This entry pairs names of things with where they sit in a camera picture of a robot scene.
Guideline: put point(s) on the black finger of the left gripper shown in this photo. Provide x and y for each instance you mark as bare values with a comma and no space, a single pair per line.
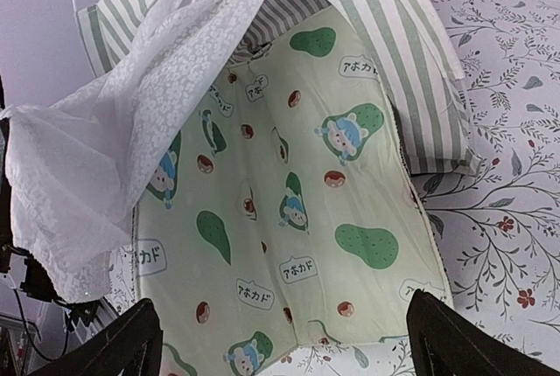
5,207

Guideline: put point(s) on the green patterned cushion mat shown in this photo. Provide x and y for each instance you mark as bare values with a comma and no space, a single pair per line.
282,214

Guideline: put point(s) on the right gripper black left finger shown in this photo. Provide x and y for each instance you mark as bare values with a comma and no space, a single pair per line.
131,345

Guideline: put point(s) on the white tent pole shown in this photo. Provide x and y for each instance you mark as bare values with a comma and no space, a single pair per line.
76,13

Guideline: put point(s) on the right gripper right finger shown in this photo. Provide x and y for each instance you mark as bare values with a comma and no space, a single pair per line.
442,342

